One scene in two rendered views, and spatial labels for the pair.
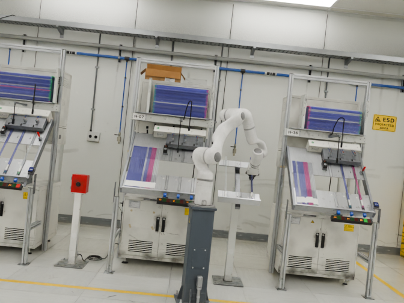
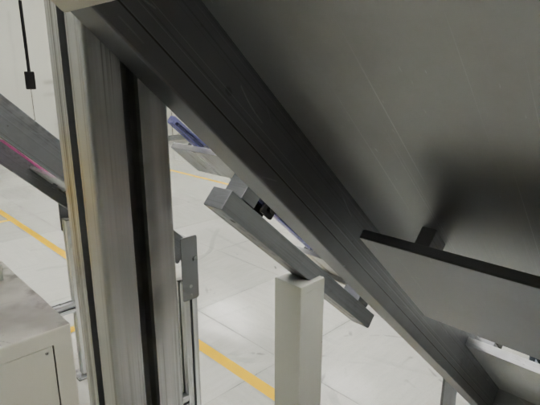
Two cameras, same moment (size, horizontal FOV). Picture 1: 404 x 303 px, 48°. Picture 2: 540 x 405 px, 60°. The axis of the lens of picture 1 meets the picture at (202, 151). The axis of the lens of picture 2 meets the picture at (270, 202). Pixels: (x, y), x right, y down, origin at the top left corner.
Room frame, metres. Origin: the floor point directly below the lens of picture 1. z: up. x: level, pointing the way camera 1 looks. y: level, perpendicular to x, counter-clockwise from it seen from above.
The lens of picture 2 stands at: (4.37, 0.16, 1.13)
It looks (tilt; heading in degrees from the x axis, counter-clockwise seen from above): 15 degrees down; 227
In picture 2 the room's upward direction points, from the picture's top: straight up
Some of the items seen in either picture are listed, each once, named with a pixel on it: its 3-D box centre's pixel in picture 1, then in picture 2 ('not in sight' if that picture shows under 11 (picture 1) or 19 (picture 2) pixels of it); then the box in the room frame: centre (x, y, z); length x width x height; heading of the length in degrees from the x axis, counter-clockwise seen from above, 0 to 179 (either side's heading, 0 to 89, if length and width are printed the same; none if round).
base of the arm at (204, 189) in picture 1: (203, 193); not in sight; (3.26, -0.04, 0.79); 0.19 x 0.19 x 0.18
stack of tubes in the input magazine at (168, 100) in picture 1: (180, 101); not in sight; (4.25, 0.25, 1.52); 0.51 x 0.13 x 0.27; 91
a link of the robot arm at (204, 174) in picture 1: (203, 163); not in sight; (3.28, -0.02, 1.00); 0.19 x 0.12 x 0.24; 45
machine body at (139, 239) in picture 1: (162, 226); not in sight; (4.37, 0.31, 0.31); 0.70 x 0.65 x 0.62; 91
